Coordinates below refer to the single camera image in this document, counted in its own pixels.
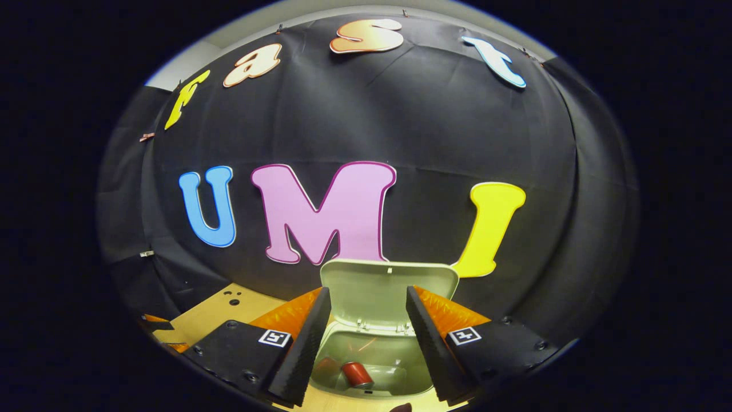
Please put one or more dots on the wooden desktop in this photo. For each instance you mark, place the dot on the wooden desktop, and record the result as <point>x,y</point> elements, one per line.
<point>211,312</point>

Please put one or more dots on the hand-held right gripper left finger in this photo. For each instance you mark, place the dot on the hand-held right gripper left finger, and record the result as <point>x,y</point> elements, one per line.
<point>306,349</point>

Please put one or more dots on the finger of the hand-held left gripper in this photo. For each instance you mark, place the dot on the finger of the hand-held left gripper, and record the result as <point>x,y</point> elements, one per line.
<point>177,347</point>
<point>155,323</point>

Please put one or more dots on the orange pop can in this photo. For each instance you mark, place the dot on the orange pop can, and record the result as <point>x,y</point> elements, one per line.
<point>355,373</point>

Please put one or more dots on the black backdrop cloth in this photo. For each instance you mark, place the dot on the black backdrop cloth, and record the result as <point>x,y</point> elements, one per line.
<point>429,126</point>

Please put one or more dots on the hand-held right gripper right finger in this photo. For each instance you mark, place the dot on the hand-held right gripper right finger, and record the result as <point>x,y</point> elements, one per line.
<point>429,349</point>

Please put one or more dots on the green desktop garbage bin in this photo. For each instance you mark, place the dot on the green desktop garbage bin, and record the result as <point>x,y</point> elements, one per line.
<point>377,292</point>

